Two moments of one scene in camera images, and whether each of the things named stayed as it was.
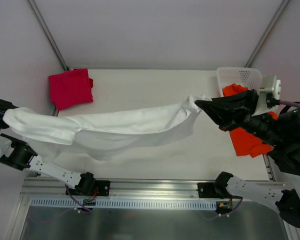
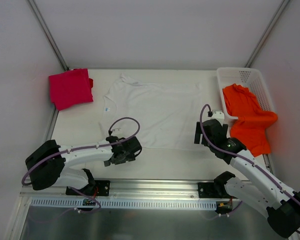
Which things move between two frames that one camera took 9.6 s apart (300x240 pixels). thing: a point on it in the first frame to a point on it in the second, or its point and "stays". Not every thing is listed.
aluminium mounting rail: x=39 y=188 stays
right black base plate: x=207 y=190 stays
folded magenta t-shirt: x=70 y=88 stays
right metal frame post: x=267 y=32 stays
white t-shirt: x=50 y=135 to x=162 y=115
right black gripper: x=245 y=110 to x=200 y=133
